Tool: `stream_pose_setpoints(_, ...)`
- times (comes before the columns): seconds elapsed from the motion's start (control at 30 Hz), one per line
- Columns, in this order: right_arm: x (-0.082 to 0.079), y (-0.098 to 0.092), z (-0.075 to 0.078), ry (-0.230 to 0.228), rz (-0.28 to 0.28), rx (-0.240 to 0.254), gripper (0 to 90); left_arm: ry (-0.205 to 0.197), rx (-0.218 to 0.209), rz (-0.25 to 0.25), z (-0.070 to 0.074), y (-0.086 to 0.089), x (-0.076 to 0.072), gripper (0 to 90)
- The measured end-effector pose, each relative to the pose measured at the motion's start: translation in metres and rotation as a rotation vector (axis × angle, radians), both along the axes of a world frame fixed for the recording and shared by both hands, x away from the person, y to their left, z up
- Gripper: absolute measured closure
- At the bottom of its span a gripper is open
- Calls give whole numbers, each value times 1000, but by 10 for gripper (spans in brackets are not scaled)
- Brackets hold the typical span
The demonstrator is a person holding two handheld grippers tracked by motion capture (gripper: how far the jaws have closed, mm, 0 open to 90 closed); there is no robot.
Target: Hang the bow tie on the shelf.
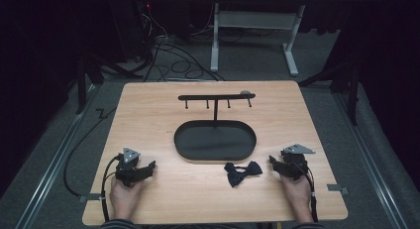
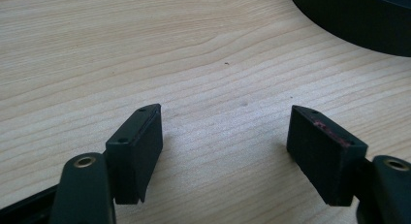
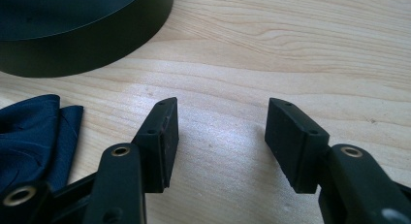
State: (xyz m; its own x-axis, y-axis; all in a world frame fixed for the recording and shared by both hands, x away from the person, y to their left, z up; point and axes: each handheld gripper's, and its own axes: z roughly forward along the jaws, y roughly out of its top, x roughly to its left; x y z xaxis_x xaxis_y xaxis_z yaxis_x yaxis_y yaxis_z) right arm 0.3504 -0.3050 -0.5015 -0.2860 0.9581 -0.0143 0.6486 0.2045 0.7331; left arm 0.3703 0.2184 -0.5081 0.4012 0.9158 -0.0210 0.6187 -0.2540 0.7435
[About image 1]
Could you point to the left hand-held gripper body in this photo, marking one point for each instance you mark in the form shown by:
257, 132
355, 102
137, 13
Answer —
127, 166

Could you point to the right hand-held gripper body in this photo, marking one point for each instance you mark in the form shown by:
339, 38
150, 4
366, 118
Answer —
294, 164

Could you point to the black bow tie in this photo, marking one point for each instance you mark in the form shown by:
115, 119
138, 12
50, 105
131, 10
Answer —
236, 177

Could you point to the black rack with oval tray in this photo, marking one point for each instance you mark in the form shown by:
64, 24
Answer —
214, 143

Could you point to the person's right hand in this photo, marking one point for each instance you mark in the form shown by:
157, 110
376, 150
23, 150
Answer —
297, 192

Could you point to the person's left hand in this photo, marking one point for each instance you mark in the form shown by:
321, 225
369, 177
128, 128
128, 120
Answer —
124, 197

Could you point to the small grey round object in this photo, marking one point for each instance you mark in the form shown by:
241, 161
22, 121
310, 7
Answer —
245, 92

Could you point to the black metal stand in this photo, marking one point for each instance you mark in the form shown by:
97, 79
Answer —
81, 87
354, 96

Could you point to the grey table bracket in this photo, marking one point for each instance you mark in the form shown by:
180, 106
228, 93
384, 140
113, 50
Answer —
337, 189
88, 198

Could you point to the metal floor rail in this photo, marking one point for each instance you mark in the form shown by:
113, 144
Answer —
373, 176
49, 176

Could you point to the white desk frame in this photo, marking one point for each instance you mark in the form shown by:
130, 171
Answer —
251, 20

